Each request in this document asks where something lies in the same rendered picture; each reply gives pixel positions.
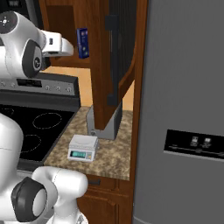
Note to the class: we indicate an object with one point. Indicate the grey toaster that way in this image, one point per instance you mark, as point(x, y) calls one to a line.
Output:
point(112, 128)

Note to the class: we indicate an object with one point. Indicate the brown wooden base cupboard door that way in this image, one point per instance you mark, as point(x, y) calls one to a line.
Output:
point(100, 208)

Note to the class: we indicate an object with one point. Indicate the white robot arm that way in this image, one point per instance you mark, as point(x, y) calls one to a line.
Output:
point(13, 49)

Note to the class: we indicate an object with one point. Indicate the brown wooden side panel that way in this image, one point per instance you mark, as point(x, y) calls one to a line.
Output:
point(139, 73)

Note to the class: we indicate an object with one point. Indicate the brown wooden wall cabinet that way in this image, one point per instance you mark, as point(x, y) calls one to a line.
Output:
point(61, 17)

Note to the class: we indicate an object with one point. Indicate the grey fridge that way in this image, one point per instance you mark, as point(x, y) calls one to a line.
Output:
point(180, 87)

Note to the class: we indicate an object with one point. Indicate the white digital scale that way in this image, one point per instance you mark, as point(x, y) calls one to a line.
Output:
point(83, 147)

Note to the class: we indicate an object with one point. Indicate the dark microwave oven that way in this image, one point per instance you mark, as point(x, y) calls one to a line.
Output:
point(27, 8)

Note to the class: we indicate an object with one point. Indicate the black hob with control panel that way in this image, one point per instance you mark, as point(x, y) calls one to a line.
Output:
point(49, 116)

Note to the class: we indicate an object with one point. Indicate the brown wooden drawer front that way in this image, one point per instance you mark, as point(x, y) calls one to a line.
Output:
point(113, 182)

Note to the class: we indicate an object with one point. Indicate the blue cereal box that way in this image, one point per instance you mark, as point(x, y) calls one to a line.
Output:
point(83, 43)

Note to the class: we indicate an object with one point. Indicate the brown wooden cabinet door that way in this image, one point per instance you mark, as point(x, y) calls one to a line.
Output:
point(100, 73)

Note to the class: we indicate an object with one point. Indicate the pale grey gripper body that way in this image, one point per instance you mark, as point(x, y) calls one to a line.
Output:
point(66, 48)

